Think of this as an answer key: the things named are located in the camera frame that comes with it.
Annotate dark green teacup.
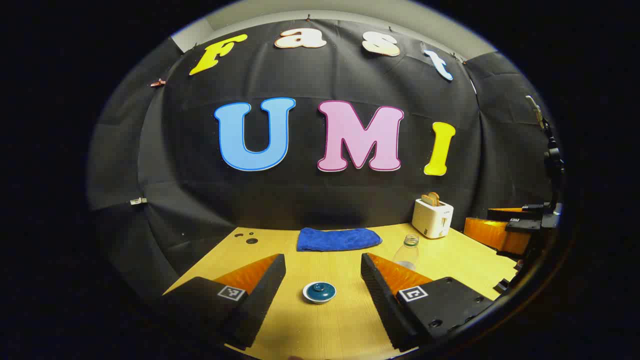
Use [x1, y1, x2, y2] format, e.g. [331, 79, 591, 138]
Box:
[302, 281, 337, 305]

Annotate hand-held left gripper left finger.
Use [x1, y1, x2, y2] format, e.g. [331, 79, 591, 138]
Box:
[160, 253, 287, 352]

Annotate white toaster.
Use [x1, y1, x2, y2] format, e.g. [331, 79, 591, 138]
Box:
[412, 197, 455, 239]

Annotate black tripod stand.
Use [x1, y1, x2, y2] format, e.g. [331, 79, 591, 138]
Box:
[525, 95, 566, 206]

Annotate black backdrop cloth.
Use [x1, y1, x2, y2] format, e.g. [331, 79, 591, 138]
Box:
[87, 17, 556, 301]

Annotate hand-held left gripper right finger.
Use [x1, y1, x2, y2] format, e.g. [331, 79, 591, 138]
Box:
[360, 252, 497, 352]

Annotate clear plastic water bottle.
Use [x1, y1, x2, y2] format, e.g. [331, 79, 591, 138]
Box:
[392, 233, 421, 271]

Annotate blue towel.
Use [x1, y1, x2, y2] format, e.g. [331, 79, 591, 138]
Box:
[296, 227, 383, 252]

